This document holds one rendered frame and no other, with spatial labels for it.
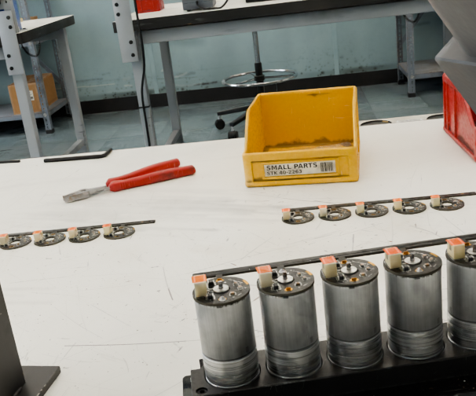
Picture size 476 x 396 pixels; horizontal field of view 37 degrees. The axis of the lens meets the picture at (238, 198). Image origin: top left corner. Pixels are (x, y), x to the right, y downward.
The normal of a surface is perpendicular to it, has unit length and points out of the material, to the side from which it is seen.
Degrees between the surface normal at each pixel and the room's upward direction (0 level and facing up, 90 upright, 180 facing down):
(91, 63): 90
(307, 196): 0
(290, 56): 90
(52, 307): 0
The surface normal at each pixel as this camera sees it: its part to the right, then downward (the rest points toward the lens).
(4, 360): 0.97, -0.04
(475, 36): -0.67, 0.74
